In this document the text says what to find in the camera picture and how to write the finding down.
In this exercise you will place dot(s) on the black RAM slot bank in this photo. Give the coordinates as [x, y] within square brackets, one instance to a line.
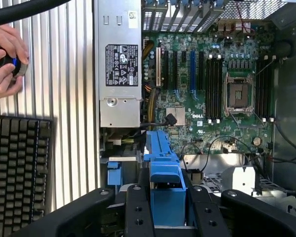
[264, 91]
[214, 89]

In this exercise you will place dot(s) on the silver power supply unit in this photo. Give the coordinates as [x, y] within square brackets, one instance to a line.
[119, 61]

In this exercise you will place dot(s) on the silver chipset heatsink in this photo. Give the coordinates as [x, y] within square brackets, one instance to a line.
[178, 117]

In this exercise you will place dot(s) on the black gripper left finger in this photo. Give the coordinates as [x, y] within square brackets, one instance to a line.
[138, 212]

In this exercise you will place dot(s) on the black keyboard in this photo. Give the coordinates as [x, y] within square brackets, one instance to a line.
[18, 172]

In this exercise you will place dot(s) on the white expansion slot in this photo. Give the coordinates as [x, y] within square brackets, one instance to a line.
[158, 66]

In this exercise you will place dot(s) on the long black expansion slot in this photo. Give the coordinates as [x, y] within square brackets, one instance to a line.
[201, 70]
[175, 70]
[165, 70]

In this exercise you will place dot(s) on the CPU socket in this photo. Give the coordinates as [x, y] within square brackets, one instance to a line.
[238, 93]

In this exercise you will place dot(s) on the person's hand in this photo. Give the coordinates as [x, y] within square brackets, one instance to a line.
[7, 39]
[3, 82]

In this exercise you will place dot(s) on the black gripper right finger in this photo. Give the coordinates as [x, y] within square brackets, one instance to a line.
[209, 217]

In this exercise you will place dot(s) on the socket locking lever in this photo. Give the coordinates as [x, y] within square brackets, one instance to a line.
[234, 118]

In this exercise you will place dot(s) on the open PC case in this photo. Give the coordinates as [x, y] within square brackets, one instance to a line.
[289, 98]

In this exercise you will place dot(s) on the blue expansion slot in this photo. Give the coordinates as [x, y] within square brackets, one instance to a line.
[193, 71]

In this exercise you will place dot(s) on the green Dell motherboard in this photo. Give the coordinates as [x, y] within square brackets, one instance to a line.
[187, 98]

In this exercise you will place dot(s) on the blue plastic bay latch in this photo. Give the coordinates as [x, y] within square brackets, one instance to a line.
[114, 174]

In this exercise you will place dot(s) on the metal disk bay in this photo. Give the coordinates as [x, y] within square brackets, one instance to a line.
[239, 172]

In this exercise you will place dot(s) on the short black expansion slot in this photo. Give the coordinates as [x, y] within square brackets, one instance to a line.
[184, 57]

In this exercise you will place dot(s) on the coin cell battery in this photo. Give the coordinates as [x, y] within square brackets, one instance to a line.
[257, 141]

